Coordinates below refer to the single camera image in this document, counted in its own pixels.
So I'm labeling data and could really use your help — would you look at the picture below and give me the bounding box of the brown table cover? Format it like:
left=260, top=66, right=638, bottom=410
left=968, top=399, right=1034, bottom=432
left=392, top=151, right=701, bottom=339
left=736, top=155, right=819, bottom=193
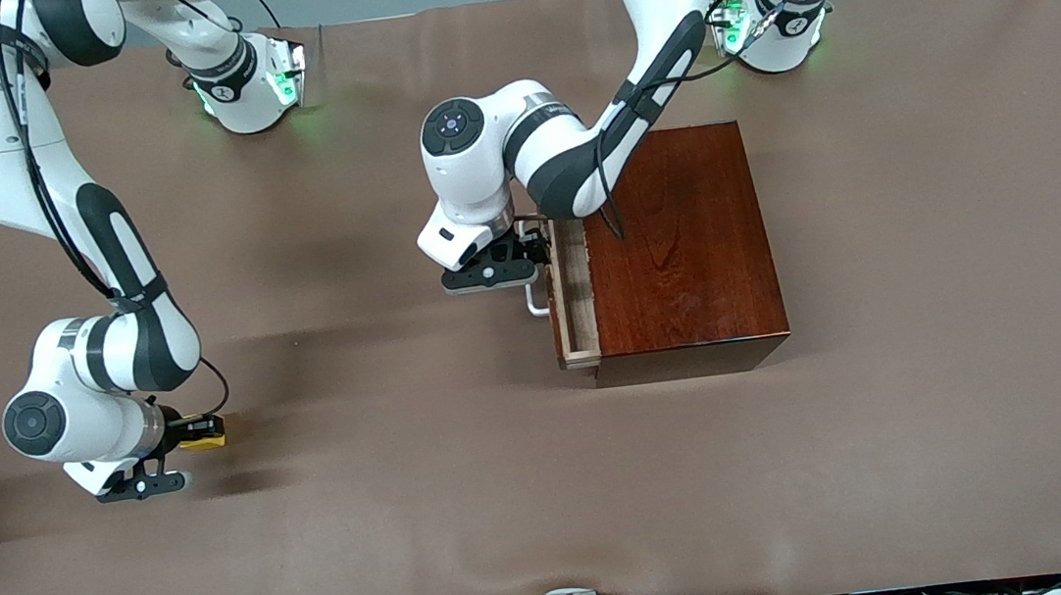
left=0, top=0, right=1061, bottom=595

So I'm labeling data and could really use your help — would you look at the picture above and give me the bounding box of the dark brown wooden cabinet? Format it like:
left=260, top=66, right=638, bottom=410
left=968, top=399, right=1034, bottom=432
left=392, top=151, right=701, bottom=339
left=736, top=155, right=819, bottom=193
left=570, top=117, right=795, bottom=390

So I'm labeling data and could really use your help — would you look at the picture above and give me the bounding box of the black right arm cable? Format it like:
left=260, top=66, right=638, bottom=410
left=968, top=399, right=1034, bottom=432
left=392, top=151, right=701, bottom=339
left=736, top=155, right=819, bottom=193
left=0, top=0, right=233, bottom=434

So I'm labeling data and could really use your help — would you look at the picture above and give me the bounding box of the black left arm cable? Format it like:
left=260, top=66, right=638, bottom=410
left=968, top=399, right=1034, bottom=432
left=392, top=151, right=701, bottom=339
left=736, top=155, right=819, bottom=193
left=579, top=0, right=829, bottom=241

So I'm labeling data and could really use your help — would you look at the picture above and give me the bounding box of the black right base cable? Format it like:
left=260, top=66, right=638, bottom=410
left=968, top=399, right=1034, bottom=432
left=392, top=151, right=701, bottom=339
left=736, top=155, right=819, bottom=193
left=239, top=0, right=283, bottom=33

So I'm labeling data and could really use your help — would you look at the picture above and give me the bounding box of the yellow wooden block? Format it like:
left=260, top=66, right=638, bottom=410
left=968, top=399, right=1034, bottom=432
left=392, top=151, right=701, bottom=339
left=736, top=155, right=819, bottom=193
left=177, top=416, right=228, bottom=455

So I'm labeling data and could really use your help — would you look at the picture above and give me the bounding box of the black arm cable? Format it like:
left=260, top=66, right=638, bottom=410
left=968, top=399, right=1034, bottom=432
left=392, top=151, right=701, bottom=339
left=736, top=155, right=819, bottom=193
left=579, top=0, right=829, bottom=241
left=0, top=0, right=233, bottom=434

